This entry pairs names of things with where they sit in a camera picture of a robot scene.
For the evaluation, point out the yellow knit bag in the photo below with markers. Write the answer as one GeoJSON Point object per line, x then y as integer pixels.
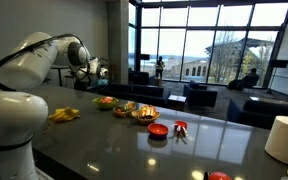
{"type": "Point", "coordinates": [64, 115]}

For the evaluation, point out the green bowl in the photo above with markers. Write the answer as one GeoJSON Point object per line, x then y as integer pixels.
{"type": "Point", "coordinates": [104, 106]}

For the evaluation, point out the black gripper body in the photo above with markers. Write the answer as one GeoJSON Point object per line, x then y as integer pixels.
{"type": "Point", "coordinates": [85, 84]}

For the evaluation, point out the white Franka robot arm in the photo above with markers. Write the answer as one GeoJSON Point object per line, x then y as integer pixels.
{"type": "Point", "coordinates": [14, 113]}

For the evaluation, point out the red emergency stop button box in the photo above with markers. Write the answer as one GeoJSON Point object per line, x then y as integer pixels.
{"type": "Point", "coordinates": [219, 176]}

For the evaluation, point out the navy armchair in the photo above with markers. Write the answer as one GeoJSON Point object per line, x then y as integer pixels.
{"type": "Point", "coordinates": [200, 96]}

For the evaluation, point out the red measuring cup set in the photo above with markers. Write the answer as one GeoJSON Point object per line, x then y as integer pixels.
{"type": "Point", "coordinates": [180, 125]}

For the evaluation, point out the person seated in lounge chair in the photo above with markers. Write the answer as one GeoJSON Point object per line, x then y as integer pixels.
{"type": "Point", "coordinates": [250, 78]}

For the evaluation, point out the tall dark bar table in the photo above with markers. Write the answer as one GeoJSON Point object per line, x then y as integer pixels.
{"type": "Point", "coordinates": [60, 66]}

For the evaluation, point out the small navy lounge chair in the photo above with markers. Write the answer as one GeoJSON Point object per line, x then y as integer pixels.
{"type": "Point", "coordinates": [237, 85]}

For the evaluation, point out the wicker basket with corn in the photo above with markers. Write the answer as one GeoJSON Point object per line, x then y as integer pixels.
{"type": "Point", "coordinates": [145, 121]}

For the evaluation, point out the red bowl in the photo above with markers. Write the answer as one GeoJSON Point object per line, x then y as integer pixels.
{"type": "Point", "coordinates": [158, 130]}

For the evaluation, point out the long navy sofa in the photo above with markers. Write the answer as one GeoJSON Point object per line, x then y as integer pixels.
{"type": "Point", "coordinates": [134, 93]}

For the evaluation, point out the white mug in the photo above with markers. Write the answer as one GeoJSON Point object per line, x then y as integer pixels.
{"type": "Point", "coordinates": [284, 140]}

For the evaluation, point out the orange plush toy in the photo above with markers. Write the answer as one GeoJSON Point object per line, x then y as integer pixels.
{"type": "Point", "coordinates": [106, 99]}

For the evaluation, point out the black speaker on stand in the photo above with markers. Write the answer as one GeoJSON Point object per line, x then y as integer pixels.
{"type": "Point", "coordinates": [145, 57]}

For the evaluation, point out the wicker basket with fruit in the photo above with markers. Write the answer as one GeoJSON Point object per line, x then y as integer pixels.
{"type": "Point", "coordinates": [122, 114]}

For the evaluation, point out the green toy vegetable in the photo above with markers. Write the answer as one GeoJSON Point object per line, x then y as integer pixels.
{"type": "Point", "coordinates": [124, 108]}

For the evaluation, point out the navy two seat sofa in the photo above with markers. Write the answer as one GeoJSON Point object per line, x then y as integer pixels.
{"type": "Point", "coordinates": [260, 111]}

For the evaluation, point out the white top side table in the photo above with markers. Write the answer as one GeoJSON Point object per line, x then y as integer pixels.
{"type": "Point", "coordinates": [177, 98]}

